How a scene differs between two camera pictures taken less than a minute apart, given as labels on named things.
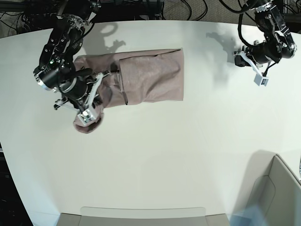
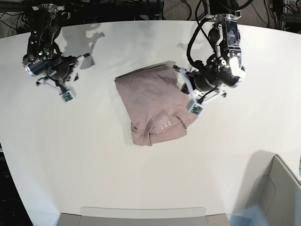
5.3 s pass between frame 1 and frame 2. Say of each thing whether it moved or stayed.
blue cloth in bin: stayed
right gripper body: moved
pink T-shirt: moved
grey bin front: stayed
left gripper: moved
